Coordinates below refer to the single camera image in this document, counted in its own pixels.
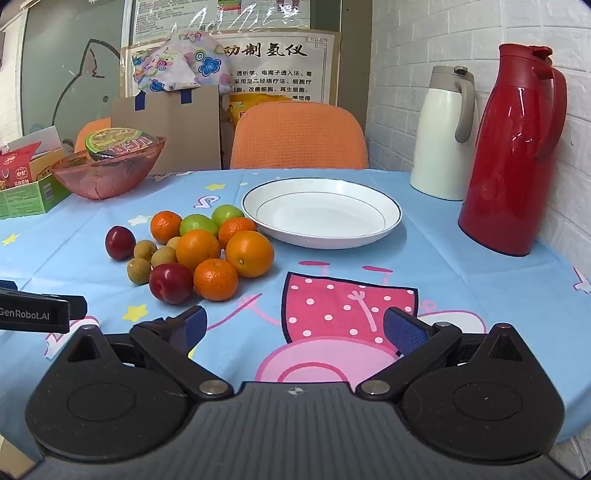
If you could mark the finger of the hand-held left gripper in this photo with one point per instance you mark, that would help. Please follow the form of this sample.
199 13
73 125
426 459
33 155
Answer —
78 308

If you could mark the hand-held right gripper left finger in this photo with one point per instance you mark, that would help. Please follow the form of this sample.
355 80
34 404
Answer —
196 323

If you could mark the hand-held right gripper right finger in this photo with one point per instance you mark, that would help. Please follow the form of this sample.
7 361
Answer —
401 330

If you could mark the red plum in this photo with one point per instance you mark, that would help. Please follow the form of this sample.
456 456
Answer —
171 282
120 242

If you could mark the small tangerine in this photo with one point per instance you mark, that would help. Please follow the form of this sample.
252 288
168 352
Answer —
215 279
166 226
236 227

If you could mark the large orange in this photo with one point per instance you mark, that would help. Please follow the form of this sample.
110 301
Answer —
198 249
250 253

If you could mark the brown longan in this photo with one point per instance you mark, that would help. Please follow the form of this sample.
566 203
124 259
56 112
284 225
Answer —
173 242
162 256
138 270
145 249

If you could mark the white plate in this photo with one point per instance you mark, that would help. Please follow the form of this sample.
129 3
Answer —
322 213

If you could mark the green plum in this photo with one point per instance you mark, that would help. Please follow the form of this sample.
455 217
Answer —
198 225
227 214

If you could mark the green cardboard box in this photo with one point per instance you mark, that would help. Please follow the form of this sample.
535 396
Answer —
27 198

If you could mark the pink glass bowl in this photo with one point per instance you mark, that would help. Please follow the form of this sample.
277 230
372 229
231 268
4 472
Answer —
106 177

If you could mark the red snack packet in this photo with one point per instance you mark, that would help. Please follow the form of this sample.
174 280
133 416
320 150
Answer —
16 164

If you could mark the instant noodle cup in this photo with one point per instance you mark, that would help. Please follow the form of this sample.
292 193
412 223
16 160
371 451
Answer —
120 141

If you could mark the white paper sheet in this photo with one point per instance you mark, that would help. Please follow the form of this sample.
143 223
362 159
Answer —
44 138

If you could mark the orange chair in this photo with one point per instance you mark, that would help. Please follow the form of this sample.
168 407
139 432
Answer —
298 136
94 129

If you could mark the white thermos jug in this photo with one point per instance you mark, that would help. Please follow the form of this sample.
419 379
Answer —
436 138

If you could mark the red thermos jug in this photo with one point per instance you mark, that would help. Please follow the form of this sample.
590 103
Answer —
508 161

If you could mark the yellow plastic bag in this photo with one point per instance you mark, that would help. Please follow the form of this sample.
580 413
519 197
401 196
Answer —
244 108

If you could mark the glass panel with cat drawing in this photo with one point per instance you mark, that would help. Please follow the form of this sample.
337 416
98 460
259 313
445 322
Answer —
60 69

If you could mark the floral cloth bag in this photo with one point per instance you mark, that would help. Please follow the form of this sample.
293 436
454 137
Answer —
184 60

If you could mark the framed calligraphy poster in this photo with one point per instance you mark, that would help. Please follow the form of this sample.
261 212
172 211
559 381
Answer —
277 64

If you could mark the plastic-covered wall notice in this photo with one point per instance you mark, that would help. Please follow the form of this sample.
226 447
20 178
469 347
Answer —
184 16

